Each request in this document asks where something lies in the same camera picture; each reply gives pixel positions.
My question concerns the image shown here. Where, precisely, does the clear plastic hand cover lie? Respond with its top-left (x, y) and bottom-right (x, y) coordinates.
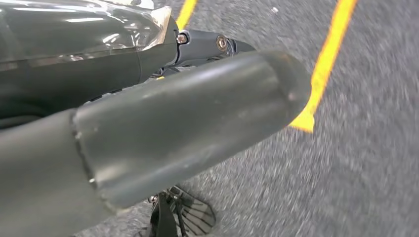
top-left (0, 0), bottom-right (173, 71)

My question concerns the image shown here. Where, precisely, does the yellow floor tape square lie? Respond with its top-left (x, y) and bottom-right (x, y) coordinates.
top-left (175, 0), bottom-right (358, 134)

